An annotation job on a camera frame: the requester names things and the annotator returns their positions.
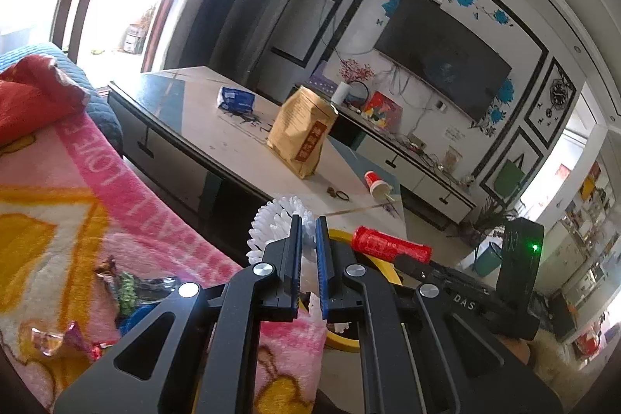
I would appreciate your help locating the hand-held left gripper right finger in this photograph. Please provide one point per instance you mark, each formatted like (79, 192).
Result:
(322, 271)

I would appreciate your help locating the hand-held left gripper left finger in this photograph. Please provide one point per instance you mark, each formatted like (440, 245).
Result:
(293, 271)

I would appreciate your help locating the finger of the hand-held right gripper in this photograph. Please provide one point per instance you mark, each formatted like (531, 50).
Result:
(417, 267)

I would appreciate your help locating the red cylindrical snack wrapper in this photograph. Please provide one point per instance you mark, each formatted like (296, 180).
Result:
(383, 242)

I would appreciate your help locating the yellow rimmed trash bin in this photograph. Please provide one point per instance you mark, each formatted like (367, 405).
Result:
(342, 342)

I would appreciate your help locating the clear plastic wrapper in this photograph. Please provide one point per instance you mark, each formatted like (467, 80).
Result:
(160, 287)

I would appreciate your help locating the green brown candy wrapper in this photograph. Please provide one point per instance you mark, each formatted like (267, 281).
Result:
(123, 288)

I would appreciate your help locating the purple candy wrapper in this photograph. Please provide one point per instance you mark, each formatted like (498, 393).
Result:
(82, 341)

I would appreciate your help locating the teal plastic bucket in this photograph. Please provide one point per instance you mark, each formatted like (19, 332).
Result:
(487, 259)

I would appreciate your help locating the green potted plant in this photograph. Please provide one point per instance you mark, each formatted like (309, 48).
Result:
(487, 220)

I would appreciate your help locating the white television cabinet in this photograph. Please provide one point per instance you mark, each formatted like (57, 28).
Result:
(427, 186)

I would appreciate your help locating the red paper cup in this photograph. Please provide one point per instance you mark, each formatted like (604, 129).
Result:
(376, 183)

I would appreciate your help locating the green tote bag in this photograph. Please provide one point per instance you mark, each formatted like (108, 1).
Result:
(509, 176)

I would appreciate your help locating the clear bag on cabinet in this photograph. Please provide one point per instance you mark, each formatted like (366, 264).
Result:
(452, 159)

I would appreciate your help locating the brown paper bag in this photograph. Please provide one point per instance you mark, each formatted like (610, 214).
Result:
(301, 132)

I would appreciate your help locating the red framed picture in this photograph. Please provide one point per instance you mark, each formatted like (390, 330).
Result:
(383, 111)

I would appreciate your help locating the white topped coffee table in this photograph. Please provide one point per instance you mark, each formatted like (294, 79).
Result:
(203, 123)

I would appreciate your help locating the white vase with red flowers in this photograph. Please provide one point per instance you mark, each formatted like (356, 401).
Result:
(341, 94)

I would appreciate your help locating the blue snack packet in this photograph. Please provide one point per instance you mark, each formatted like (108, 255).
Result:
(235, 99)

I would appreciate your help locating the pink cartoon printed blanket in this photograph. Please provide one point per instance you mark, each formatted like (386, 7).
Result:
(121, 210)

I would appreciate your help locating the purple box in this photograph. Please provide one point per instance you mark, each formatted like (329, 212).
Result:
(322, 77)

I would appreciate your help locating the blue quilted sofa cover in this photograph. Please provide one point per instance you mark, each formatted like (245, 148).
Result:
(104, 118)

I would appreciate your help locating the grey standing air conditioner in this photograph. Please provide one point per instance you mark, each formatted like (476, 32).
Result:
(271, 16)

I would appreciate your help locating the white paint bucket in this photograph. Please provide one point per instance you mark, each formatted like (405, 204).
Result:
(133, 39)

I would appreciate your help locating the red quilt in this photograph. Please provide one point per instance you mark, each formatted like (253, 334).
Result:
(34, 98)

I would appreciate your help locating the white paper wall notice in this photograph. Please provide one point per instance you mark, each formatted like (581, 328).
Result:
(453, 133)

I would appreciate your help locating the white wall charger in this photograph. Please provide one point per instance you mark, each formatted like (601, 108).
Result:
(440, 104)

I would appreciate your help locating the black wall clock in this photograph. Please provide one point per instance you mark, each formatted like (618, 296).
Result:
(559, 89)

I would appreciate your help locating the black wall television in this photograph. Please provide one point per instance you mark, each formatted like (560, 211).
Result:
(441, 55)

